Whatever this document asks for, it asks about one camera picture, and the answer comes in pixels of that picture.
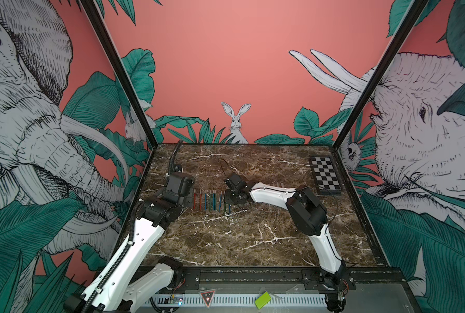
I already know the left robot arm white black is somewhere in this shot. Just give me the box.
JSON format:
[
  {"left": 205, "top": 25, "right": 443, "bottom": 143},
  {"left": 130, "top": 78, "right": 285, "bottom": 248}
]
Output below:
[{"left": 63, "top": 141, "right": 195, "bottom": 312}]

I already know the triangular warning sticker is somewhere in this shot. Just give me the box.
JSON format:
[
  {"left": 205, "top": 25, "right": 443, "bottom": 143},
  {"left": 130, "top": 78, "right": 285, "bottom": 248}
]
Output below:
[{"left": 200, "top": 290, "right": 216, "bottom": 308}]

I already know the black front mounting rail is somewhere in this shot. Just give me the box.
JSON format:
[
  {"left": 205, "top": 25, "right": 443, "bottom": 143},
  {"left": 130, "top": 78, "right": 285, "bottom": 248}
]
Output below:
[{"left": 177, "top": 266, "right": 406, "bottom": 292}]

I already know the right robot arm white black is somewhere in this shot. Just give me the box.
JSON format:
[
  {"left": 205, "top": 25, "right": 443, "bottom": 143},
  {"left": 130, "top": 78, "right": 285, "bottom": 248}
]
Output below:
[{"left": 224, "top": 172, "right": 350, "bottom": 291}]

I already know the green sticky note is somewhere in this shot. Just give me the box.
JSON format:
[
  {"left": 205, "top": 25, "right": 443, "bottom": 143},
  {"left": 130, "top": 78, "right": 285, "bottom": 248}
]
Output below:
[{"left": 254, "top": 292, "right": 272, "bottom": 310}]

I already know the white slotted cable duct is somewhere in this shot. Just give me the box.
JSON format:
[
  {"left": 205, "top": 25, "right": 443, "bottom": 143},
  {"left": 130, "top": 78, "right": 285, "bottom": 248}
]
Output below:
[{"left": 152, "top": 293, "right": 326, "bottom": 309}]

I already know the black white checkerboard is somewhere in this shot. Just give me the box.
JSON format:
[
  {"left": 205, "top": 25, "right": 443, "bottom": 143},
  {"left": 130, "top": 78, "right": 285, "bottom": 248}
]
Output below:
[{"left": 309, "top": 155, "right": 342, "bottom": 196}]

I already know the right black frame post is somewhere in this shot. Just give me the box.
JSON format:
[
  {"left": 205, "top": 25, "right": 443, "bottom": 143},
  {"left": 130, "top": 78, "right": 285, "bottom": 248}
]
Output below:
[{"left": 332, "top": 0, "right": 429, "bottom": 150}]

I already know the small circuit board green led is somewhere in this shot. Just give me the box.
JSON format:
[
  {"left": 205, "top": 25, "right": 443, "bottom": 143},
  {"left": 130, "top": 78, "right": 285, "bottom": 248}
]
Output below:
[{"left": 165, "top": 296, "right": 184, "bottom": 306}]

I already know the black frame post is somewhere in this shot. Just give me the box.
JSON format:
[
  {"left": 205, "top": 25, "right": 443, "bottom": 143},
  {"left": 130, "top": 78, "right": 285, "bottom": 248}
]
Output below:
[
  {"left": 332, "top": 0, "right": 429, "bottom": 150},
  {"left": 80, "top": 0, "right": 158, "bottom": 150}
]

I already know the left black frame post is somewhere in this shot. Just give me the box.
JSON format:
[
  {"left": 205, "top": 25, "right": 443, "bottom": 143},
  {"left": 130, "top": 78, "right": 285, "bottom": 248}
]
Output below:
[{"left": 80, "top": 0, "right": 158, "bottom": 150}]

